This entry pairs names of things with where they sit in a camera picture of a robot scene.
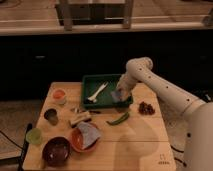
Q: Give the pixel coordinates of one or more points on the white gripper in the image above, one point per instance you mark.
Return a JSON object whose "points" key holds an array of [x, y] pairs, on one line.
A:
{"points": [[125, 85]]}

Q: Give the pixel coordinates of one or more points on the blue sponge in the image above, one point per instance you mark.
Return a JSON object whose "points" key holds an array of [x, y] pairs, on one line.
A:
{"points": [[116, 96]]}

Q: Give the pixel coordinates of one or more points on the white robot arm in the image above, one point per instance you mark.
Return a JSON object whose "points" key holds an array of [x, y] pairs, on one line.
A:
{"points": [[198, 152]]}

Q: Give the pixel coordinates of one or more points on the green plastic tray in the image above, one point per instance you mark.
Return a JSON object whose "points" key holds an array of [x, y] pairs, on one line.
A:
{"points": [[91, 83]]}

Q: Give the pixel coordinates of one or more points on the grey blue cloth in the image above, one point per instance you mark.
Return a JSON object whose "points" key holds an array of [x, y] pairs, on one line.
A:
{"points": [[89, 132]]}

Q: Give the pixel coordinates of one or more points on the orange topped white cup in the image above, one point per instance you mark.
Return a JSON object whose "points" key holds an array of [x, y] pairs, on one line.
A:
{"points": [[59, 97]]}

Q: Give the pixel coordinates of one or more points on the orange bowl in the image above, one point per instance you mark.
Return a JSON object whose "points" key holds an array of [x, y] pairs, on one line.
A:
{"points": [[76, 141]]}

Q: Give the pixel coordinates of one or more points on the dark grey cup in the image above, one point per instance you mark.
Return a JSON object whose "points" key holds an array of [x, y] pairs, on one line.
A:
{"points": [[51, 116]]}

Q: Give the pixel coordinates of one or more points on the dark maroon bowl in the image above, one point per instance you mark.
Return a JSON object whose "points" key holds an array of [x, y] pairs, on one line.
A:
{"points": [[56, 151]]}

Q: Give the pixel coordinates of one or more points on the light green cup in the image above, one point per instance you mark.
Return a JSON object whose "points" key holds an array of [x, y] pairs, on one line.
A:
{"points": [[34, 136]]}

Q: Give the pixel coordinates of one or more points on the wooden chair frame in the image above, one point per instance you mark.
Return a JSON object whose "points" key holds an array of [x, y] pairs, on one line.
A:
{"points": [[94, 12]]}

